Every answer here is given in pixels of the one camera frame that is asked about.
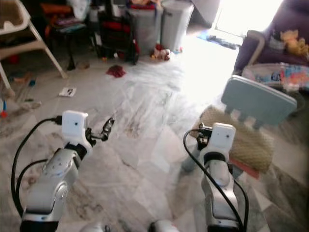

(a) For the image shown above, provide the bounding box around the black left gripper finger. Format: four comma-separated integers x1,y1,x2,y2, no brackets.
101,117,115,141

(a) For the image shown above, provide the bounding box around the beige dotted pillow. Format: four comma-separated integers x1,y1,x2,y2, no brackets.
191,105,276,175

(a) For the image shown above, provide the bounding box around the white printed card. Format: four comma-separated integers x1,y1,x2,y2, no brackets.
59,87,77,98

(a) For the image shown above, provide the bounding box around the pink cloth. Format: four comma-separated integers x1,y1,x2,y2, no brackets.
234,163,262,180

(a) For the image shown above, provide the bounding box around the red cloth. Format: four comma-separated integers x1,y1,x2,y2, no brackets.
106,65,126,79

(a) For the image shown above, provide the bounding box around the light blue plastic child chair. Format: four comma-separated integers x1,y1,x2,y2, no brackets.
181,75,298,174

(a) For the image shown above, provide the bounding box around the small plush toy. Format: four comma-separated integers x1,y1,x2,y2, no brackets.
152,44,172,62

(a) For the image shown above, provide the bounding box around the black and red stroller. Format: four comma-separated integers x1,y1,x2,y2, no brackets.
92,0,140,64

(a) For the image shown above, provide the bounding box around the colourful baby bouncer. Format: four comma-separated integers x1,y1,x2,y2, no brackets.
241,63,309,93

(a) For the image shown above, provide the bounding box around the blue door mat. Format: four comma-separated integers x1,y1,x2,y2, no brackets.
197,30,242,50

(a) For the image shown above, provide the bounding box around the grey trash bin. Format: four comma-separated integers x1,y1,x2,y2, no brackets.
160,0,195,53
128,5,163,57

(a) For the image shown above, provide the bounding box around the purple armchair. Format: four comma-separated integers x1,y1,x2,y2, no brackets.
234,0,309,74

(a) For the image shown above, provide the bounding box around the orange seat stool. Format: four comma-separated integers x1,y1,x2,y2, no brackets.
41,2,88,72

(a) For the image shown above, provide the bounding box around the yellow plush toy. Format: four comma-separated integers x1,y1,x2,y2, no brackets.
281,30,309,59

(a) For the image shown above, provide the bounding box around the white baby high chair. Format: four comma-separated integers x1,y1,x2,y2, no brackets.
0,0,69,97

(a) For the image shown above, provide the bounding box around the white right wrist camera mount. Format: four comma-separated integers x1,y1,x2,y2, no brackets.
206,122,236,155

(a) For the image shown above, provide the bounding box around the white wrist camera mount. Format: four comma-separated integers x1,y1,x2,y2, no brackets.
206,122,236,155
62,110,89,146

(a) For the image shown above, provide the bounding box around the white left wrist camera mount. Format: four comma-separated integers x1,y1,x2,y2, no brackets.
62,110,89,146

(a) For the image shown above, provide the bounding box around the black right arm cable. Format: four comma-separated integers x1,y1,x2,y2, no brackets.
183,129,250,231

